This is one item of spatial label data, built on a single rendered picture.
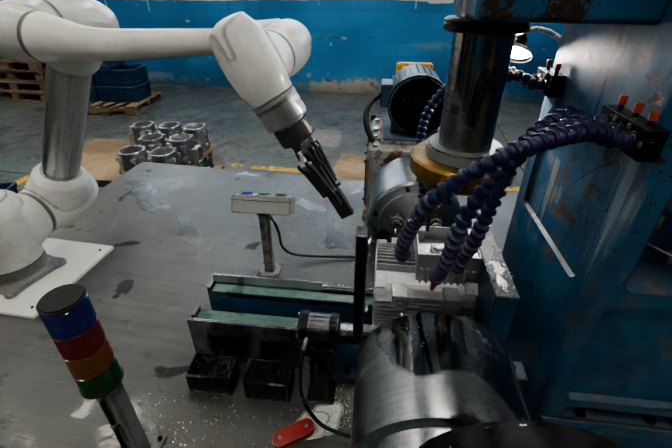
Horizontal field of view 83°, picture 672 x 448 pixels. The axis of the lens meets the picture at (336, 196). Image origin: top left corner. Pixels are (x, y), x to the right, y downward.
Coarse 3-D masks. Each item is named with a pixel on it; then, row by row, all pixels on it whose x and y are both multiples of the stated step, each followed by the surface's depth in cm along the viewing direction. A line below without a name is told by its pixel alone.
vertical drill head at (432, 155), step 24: (456, 48) 57; (480, 48) 54; (504, 48) 55; (456, 72) 58; (480, 72) 56; (504, 72) 57; (456, 96) 59; (480, 96) 58; (456, 120) 61; (480, 120) 59; (432, 144) 65; (456, 144) 62; (480, 144) 62; (432, 168) 62; (456, 168) 62
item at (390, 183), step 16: (400, 160) 108; (384, 176) 105; (400, 176) 99; (384, 192) 97; (400, 192) 96; (416, 192) 96; (384, 208) 99; (400, 208) 98; (448, 208) 97; (368, 224) 103; (384, 224) 101; (400, 224) 96; (432, 224) 96; (448, 224) 99
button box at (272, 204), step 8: (240, 192) 112; (232, 200) 107; (240, 200) 106; (248, 200) 106; (256, 200) 106; (264, 200) 106; (272, 200) 105; (280, 200) 105; (288, 200) 105; (232, 208) 107; (240, 208) 107; (248, 208) 106; (256, 208) 106; (264, 208) 106; (272, 208) 106; (280, 208) 105; (288, 208) 105
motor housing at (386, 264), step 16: (384, 256) 78; (384, 272) 77; (400, 272) 77; (416, 288) 76; (464, 288) 75; (384, 304) 75; (416, 304) 75; (432, 304) 74; (464, 304) 74; (384, 320) 77
